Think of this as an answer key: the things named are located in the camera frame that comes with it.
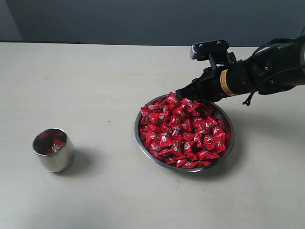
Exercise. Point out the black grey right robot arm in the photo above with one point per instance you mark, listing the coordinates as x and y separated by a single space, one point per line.
276 66

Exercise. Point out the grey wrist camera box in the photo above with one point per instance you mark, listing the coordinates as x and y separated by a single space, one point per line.
216 52

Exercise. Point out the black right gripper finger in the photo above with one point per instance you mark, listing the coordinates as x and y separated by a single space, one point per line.
192 91

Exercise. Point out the pile of red candies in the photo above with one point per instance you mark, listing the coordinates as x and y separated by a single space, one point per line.
181 131

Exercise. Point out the steel cup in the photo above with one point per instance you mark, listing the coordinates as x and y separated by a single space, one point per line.
61 160

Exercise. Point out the steel bowl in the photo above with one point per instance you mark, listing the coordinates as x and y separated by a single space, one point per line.
228 148

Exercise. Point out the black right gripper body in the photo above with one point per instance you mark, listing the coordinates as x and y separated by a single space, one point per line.
226 81

